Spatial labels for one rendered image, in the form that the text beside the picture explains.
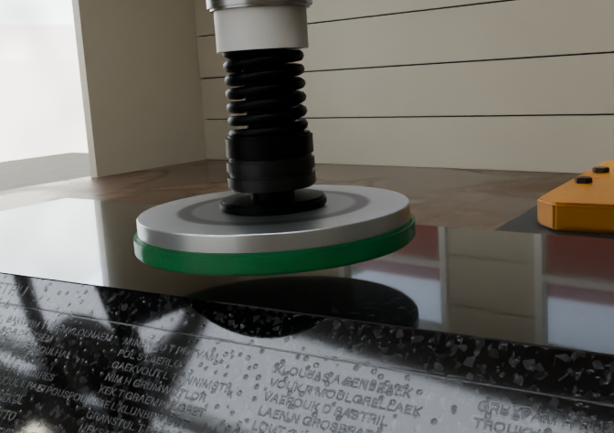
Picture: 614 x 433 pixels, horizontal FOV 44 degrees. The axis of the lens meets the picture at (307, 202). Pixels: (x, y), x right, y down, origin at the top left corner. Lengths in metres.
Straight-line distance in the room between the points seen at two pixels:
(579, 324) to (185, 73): 8.99
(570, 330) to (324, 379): 0.15
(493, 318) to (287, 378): 0.14
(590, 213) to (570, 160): 5.78
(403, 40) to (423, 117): 0.77
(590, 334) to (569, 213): 0.66
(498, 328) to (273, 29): 0.26
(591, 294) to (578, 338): 0.09
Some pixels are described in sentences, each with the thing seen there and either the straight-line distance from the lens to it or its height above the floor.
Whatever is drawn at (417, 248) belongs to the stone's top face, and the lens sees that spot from 0.69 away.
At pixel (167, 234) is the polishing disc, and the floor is 0.88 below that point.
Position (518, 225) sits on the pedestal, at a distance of 1.17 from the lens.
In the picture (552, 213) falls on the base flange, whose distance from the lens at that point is 1.13.
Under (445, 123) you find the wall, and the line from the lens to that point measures 7.39.
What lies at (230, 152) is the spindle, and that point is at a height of 0.93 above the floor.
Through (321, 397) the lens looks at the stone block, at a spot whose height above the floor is 0.78.
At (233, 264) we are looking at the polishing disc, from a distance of 0.50.
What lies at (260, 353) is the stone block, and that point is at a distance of 0.52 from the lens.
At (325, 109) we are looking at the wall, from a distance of 8.21.
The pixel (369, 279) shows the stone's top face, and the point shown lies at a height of 0.82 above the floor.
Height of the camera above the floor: 0.98
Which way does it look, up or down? 10 degrees down
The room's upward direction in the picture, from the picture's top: 4 degrees counter-clockwise
